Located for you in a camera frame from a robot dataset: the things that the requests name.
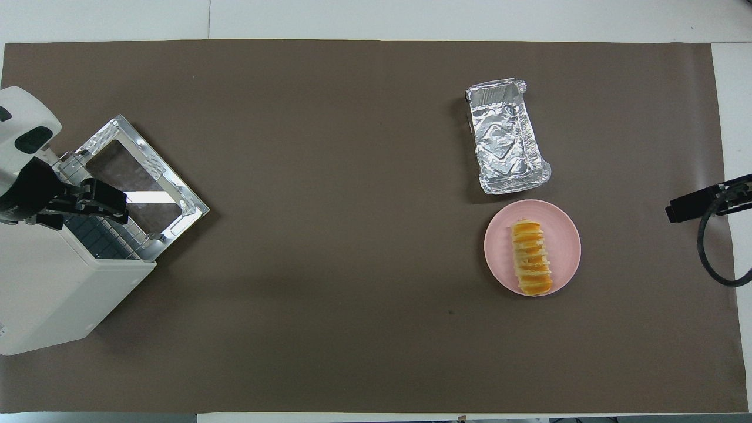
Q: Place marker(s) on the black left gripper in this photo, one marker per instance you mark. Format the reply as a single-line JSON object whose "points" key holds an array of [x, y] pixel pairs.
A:
{"points": [[26, 194]]}

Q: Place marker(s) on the brown table mat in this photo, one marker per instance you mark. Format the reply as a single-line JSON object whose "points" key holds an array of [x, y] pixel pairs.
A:
{"points": [[352, 235]]}

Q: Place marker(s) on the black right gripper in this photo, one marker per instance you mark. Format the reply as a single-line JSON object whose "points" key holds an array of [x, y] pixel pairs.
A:
{"points": [[737, 192]]}

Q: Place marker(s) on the sliced golden bread loaf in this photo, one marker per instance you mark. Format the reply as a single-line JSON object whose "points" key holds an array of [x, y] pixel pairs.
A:
{"points": [[531, 258]]}

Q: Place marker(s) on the aluminium foil tray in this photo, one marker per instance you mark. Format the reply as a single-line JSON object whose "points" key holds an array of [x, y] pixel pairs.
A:
{"points": [[505, 141]]}

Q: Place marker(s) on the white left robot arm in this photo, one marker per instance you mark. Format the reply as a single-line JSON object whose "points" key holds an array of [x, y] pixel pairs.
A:
{"points": [[23, 117]]}

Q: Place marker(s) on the glass oven door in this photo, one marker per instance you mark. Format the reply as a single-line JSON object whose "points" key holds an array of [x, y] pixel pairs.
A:
{"points": [[147, 188]]}

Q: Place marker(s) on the pink round plate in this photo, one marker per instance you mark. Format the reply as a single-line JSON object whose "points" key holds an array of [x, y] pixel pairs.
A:
{"points": [[564, 241]]}

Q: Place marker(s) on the cream white toaster oven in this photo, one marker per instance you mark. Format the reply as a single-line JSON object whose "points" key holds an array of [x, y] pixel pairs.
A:
{"points": [[47, 294]]}

